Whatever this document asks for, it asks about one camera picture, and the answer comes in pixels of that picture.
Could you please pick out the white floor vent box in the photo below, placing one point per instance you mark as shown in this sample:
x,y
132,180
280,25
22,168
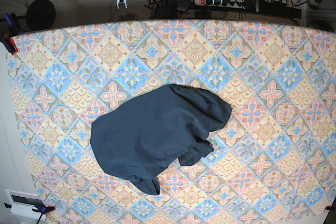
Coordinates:
x,y
22,204

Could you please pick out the blue clamp upper left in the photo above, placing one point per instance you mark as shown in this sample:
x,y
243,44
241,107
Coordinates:
x,y
12,21

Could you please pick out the dark navy t-shirt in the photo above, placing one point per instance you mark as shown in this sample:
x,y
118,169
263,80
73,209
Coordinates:
x,y
143,136

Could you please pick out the orange black clamp left edge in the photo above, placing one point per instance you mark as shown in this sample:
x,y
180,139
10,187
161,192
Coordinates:
x,y
8,43

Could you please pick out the black round stool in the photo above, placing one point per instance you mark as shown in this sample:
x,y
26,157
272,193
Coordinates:
x,y
40,15

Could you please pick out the patterned tile tablecloth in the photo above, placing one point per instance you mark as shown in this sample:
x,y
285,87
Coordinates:
x,y
273,162

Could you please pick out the blue orange clamp bottom left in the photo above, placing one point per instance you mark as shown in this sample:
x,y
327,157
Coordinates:
x,y
42,210

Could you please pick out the white power strip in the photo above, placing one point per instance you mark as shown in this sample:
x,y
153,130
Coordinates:
x,y
225,3

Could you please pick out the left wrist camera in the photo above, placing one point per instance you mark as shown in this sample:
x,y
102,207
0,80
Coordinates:
x,y
218,2

